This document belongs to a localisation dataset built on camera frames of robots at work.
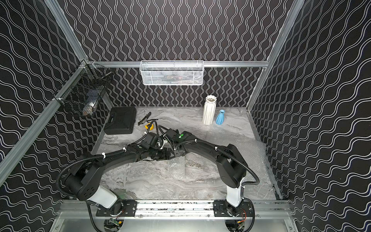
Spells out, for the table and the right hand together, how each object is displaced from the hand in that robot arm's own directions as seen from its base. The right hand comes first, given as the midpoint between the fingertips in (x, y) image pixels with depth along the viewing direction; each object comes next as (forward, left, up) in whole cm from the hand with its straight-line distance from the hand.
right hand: (182, 149), depth 88 cm
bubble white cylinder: (+25, -17, +9) cm, 32 cm away
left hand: (-4, +6, 0) cm, 7 cm away
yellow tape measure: (+21, +24, -6) cm, 32 cm away
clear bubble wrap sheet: (+15, -28, -7) cm, 32 cm away
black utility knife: (+30, +31, -6) cm, 44 cm away
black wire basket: (+28, +65, +20) cm, 74 cm away
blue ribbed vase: (+26, -26, 0) cm, 36 cm away
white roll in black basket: (+14, +54, +20) cm, 59 cm away
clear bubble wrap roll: (-12, +3, 0) cm, 12 cm away
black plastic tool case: (+24, +46, -1) cm, 51 cm away
